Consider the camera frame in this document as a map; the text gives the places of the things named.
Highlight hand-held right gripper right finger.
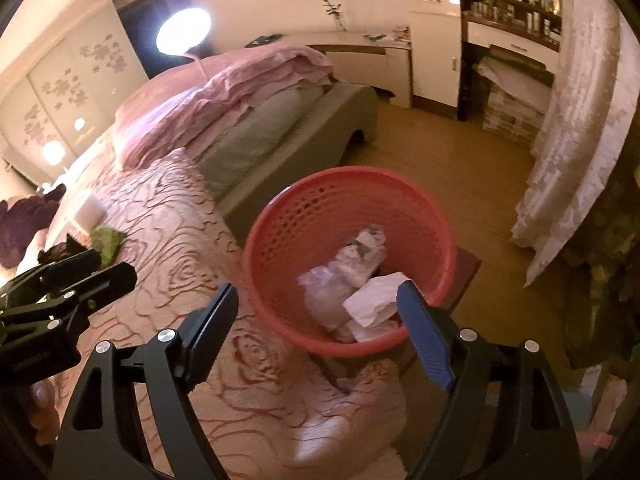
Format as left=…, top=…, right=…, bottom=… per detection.
left=395, top=280, right=583, bottom=480

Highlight wardrobe with flower decals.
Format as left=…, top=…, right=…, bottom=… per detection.
left=0, top=0, right=151, bottom=171

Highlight white crumpled paper sheet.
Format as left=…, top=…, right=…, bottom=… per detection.
left=342, top=272, right=411, bottom=343

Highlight pink rose-patterned bedspread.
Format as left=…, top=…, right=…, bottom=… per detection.
left=30, top=147, right=408, bottom=480

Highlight pink folded duvet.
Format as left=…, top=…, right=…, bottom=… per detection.
left=114, top=44, right=335, bottom=171

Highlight round bright lamp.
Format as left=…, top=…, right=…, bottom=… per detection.
left=155, top=6, right=213, bottom=81

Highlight stack of cardboard boxes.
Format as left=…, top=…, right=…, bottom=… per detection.
left=477, top=45, right=556, bottom=148

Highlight grey bed frame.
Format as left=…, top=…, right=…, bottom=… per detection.
left=215, top=82, right=381, bottom=221

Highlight white cabinet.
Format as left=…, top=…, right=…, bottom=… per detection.
left=404, top=0, right=463, bottom=111

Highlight black item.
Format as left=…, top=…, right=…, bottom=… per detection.
left=37, top=235, right=93, bottom=266

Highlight green wrapper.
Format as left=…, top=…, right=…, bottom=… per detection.
left=90, top=225, right=126, bottom=266

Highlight white lace curtain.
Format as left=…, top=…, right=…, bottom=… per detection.
left=510, top=0, right=633, bottom=288

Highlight pile of papers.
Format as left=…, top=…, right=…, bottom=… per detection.
left=365, top=27, right=411, bottom=43

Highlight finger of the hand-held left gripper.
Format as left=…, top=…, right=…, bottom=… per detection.
left=0, top=249, right=103, bottom=311
left=30, top=261, right=138, bottom=331

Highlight red plastic mesh basket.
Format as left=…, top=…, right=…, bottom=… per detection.
left=243, top=165, right=458, bottom=358

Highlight grey mattress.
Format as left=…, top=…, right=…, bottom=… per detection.
left=196, top=85, right=326, bottom=191

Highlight white cup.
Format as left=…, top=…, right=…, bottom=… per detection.
left=72, top=191, right=107, bottom=228

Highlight person's left hand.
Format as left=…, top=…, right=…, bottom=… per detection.
left=25, top=377, right=63, bottom=441

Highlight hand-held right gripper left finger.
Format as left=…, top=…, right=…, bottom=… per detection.
left=50, top=282, right=240, bottom=480

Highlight clear plastic bag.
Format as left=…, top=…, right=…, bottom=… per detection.
left=298, top=266, right=361, bottom=331

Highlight shelf of bottles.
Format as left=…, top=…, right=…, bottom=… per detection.
left=417, top=0, right=563, bottom=51

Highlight white desk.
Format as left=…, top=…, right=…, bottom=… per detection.
left=280, top=30, right=413, bottom=98

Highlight purple cloth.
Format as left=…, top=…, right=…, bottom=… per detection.
left=0, top=185, right=68, bottom=273

